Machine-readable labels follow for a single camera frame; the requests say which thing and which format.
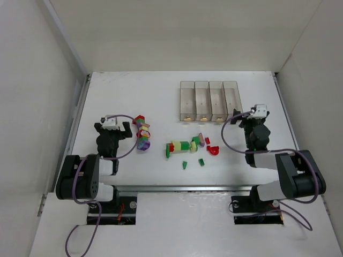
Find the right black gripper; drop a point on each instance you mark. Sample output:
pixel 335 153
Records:
pixel 249 121

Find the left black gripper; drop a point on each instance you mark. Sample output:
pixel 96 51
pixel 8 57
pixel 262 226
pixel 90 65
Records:
pixel 112 133

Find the multicolour lego stack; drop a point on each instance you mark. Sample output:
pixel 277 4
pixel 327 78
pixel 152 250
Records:
pixel 143 133

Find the green yellow lego assembly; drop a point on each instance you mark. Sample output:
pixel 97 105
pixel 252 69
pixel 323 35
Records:
pixel 176 146

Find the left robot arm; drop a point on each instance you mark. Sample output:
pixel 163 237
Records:
pixel 79 177

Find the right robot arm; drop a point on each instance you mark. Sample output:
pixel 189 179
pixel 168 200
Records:
pixel 298 173

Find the clear bin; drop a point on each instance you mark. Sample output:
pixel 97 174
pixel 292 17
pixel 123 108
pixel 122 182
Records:
pixel 187 101
pixel 218 101
pixel 203 101
pixel 232 96

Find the red round lego piece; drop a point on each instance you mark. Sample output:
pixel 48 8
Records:
pixel 213 150

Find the green purple yellow lego cluster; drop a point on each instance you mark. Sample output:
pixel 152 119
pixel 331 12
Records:
pixel 196 142

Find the small green lego right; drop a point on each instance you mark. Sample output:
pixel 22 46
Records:
pixel 201 162

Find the small green lego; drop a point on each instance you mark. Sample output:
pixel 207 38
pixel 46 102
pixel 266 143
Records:
pixel 201 162
pixel 184 165

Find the small green lego left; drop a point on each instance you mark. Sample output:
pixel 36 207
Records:
pixel 184 165

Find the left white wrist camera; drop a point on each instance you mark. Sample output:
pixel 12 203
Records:
pixel 108 123

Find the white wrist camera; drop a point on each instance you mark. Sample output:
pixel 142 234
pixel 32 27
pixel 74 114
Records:
pixel 108 123
pixel 258 111

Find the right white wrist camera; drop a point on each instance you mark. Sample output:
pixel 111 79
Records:
pixel 258 111

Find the aluminium rail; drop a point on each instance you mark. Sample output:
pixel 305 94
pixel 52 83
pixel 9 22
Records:
pixel 141 188

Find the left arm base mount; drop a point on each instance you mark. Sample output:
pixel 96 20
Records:
pixel 122 211

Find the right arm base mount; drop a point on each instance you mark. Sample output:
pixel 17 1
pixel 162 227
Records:
pixel 250 211

